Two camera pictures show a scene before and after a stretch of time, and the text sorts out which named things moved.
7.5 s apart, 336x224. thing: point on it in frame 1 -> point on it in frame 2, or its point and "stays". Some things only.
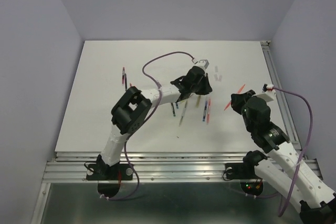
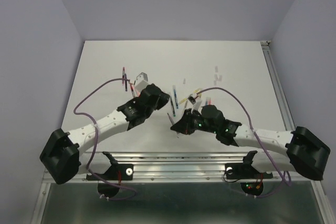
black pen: [126, 85] stays
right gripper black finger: [238, 100] -> [186, 125]
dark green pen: [173, 110] stays
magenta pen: [123, 76] stays
